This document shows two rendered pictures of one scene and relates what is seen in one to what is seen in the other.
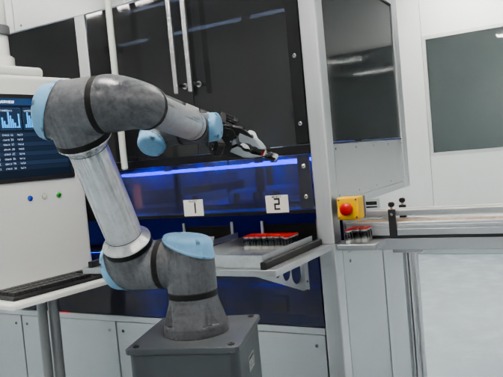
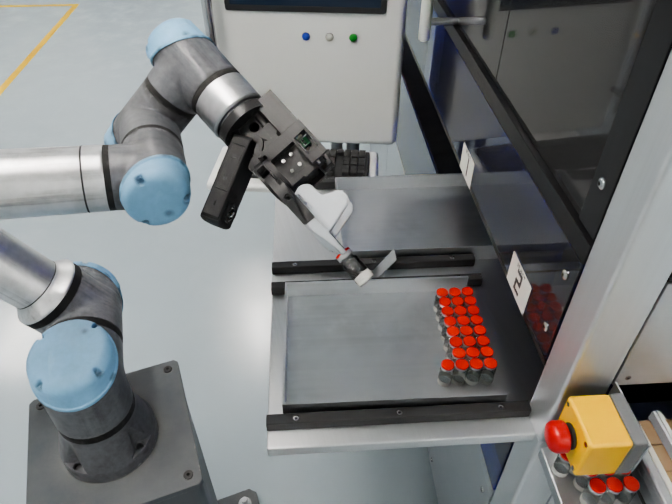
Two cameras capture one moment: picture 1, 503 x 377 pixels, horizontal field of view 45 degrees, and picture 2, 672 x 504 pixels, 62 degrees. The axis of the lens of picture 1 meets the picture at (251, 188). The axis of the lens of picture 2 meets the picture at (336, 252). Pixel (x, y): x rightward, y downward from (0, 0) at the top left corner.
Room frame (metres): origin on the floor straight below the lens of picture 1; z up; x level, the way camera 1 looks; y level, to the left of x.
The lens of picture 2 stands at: (1.47, -0.46, 1.63)
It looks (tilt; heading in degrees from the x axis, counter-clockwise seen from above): 41 degrees down; 58
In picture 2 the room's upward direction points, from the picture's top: straight up
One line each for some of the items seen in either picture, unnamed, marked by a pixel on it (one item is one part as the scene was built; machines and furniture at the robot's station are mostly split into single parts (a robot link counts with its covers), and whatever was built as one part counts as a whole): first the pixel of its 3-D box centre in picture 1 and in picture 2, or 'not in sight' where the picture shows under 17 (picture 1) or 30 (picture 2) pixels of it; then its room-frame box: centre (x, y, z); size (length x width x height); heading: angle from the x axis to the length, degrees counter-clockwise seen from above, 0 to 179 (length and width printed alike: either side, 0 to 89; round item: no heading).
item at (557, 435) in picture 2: (346, 209); (562, 436); (1.91, -0.29, 0.99); 0.04 x 0.04 x 0.04; 61
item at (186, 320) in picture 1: (194, 310); (102, 422); (1.42, 0.16, 0.84); 0.15 x 0.15 x 0.10
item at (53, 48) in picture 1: (39, 99); not in sight; (2.58, 0.85, 1.50); 0.49 x 0.01 x 0.59; 61
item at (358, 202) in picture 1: (351, 207); (597, 434); (1.95, -0.31, 0.99); 0.08 x 0.07 x 0.07; 151
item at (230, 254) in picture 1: (251, 250); (384, 339); (1.87, 0.02, 0.90); 0.34 x 0.26 x 0.04; 150
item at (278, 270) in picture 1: (213, 256); (395, 280); (1.99, 0.14, 0.87); 0.70 x 0.48 x 0.02; 61
